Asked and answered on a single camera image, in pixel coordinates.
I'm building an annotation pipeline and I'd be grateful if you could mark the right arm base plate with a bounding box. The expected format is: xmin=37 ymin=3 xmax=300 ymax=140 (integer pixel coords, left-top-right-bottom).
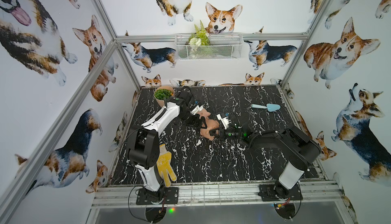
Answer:
xmin=258 ymin=184 xmax=302 ymax=201

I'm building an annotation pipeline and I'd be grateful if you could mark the yellow work glove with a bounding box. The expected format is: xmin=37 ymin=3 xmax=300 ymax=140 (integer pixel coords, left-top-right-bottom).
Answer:
xmin=156 ymin=144 xmax=177 ymax=188

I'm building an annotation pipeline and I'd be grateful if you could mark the teal silicone spatula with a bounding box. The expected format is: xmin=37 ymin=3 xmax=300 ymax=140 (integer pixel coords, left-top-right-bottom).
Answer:
xmin=251 ymin=104 xmax=281 ymax=112

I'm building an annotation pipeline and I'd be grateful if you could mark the pink piggy bank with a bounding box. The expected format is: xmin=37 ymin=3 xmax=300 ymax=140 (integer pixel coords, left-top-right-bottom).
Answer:
xmin=198 ymin=108 xmax=211 ymax=121
xmin=200 ymin=118 xmax=220 ymax=141

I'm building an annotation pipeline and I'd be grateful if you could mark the pink pot green plant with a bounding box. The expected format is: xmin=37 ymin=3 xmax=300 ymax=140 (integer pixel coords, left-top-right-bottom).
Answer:
xmin=154 ymin=86 xmax=175 ymax=107

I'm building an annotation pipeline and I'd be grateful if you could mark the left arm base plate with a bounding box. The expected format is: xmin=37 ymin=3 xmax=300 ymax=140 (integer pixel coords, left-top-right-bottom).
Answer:
xmin=136 ymin=186 xmax=179 ymax=205

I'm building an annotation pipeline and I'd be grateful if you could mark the aluminium front rail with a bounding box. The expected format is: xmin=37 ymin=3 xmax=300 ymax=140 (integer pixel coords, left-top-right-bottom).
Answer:
xmin=91 ymin=181 xmax=343 ymax=209

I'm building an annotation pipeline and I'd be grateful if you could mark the white wire wall basket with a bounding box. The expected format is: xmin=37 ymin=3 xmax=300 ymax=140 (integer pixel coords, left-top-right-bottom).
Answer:
xmin=175 ymin=33 xmax=244 ymax=61

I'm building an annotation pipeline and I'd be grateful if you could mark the green fern plant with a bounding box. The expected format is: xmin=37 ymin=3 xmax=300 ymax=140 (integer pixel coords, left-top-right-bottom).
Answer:
xmin=188 ymin=21 xmax=210 ymax=58

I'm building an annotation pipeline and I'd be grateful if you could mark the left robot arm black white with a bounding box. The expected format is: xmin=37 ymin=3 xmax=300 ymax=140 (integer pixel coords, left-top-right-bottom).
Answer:
xmin=126 ymin=86 xmax=207 ymax=192

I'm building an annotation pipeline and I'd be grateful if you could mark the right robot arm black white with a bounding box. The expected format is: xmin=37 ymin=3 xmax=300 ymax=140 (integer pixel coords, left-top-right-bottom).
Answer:
xmin=210 ymin=114 xmax=321 ymax=198

